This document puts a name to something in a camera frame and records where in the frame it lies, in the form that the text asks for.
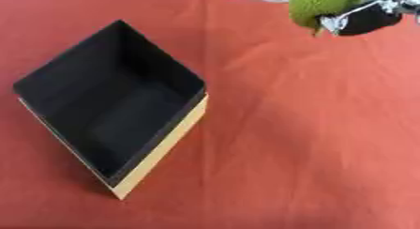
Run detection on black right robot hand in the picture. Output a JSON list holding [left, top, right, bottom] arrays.
[[316, 0, 406, 38]]

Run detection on green knitted soft toy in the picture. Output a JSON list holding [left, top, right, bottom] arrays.
[[287, 0, 365, 38]]

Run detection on tan cardboard box black inside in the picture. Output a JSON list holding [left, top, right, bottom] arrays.
[[11, 19, 210, 201]]

